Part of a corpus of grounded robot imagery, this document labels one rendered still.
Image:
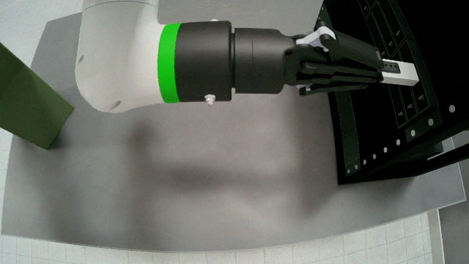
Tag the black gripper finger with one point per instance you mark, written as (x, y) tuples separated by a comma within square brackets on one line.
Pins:
[(311, 84), (350, 55)]

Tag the black server rack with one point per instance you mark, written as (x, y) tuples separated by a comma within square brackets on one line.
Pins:
[(369, 137)]

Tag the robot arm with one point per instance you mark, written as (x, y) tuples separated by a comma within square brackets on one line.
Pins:
[(126, 59)]

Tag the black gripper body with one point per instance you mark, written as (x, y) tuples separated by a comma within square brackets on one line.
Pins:
[(265, 58)]

